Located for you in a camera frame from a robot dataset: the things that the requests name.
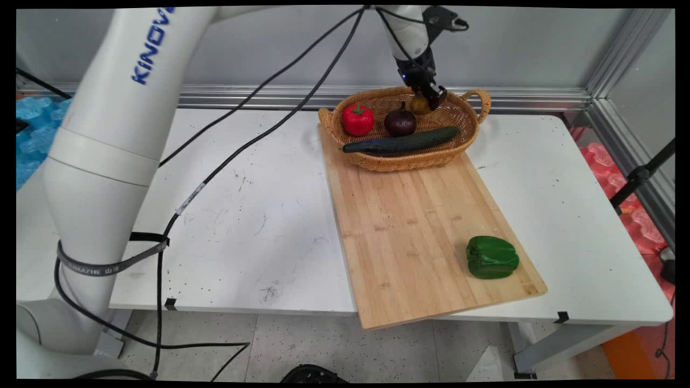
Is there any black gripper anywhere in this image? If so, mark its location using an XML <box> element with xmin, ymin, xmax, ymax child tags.
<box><xmin>396</xmin><ymin>47</ymin><xmax>448</xmax><ymax>110</ymax></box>

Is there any dark purple onion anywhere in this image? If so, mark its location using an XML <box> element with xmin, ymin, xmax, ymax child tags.
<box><xmin>384</xmin><ymin>102</ymin><xmax>418</xmax><ymax>137</ymax></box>

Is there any dark green cucumber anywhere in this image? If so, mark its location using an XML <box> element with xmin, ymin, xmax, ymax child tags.
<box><xmin>342</xmin><ymin>126</ymin><xmax>460</xmax><ymax>154</ymax></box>

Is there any woven wicker basket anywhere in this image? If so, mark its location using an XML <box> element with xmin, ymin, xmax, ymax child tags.
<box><xmin>319</xmin><ymin>86</ymin><xmax>492</xmax><ymax>173</ymax></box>

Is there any red tomato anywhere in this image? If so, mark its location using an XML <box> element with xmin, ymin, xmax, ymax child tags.
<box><xmin>342</xmin><ymin>103</ymin><xmax>375</xmax><ymax>137</ymax></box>

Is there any wooden cutting board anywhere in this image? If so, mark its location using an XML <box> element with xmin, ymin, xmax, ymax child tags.
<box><xmin>319</xmin><ymin>123</ymin><xmax>548</xmax><ymax>330</ymax></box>

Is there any green bell pepper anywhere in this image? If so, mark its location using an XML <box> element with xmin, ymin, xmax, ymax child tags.
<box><xmin>466</xmin><ymin>235</ymin><xmax>520</xmax><ymax>280</ymax></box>

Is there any black tripod leg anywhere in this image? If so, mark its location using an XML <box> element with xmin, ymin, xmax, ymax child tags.
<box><xmin>609</xmin><ymin>139</ymin><xmax>675</xmax><ymax>216</ymax></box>

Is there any grey table leg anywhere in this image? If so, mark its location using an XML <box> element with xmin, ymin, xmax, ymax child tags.
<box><xmin>507</xmin><ymin>321</ymin><xmax>642</xmax><ymax>379</ymax></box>
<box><xmin>94</xmin><ymin>308</ymin><xmax>133</xmax><ymax>359</ymax></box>

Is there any small black device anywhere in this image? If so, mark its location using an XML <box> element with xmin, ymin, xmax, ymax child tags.
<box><xmin>659</xmin><ymin>247</ymin><xmax>675</xmax><ymax>285</ymax></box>

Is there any black round floor object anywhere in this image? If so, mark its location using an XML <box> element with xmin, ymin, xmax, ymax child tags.
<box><xmin>280</xmin><ymin>364</ymin><xmax>349</xmax><ymax>383</ymax></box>

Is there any orange floor mat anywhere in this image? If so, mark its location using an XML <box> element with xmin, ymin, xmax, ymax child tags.
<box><xmin>600</xmin><ymin>328</ymin><xmax>675</xmax><ymax>381</ymax></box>

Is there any blue bubble wrap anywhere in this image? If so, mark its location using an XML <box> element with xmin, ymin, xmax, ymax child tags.
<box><xmin>16</xmin><ymin>96</ymin><xmax>74</xmax><ymax>190</ymax></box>

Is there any aluminium frame rail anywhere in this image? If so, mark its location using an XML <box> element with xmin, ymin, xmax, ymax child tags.
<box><xmin>22</xmin><ymin>82</ymin><xmax>594</xmax><ymax>113</ymax></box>

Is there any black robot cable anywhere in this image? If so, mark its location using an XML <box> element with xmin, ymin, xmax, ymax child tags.
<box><xmin>158</xmin><ymin>6</ymin><xmax>368</xmax><ymax>168</ymax></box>

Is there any aluminium frame corner post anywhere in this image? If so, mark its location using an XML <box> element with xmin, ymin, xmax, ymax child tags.
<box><xmin>585</xmin><ymin>8</ymin><xmax>675</xmax><ymax>251</ymax></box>

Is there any black cable with white label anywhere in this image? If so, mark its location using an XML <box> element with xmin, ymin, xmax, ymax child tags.
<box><xmin>153</xmin><ymin>6</ymin><xmax>371</xmax><ymax>379</ymax></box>

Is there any thin black side cable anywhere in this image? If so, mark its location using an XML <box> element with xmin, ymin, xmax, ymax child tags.
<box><xmin>654</xmin><ymin>291</ymin><xmax>675</xmax><ymax>379</ymax></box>

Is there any grey printed strap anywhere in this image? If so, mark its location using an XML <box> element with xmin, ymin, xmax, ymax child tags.
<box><xmin>56</xmin><ymin>232</ymin><xmax>171</xmax><ymax>278</ymax></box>

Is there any thin black floor cable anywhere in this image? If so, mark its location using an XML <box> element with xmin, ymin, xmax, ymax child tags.
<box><xmin>54</xmin><ymin>258</ymin><xmax>252</xmax><ymax>381</ymax></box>

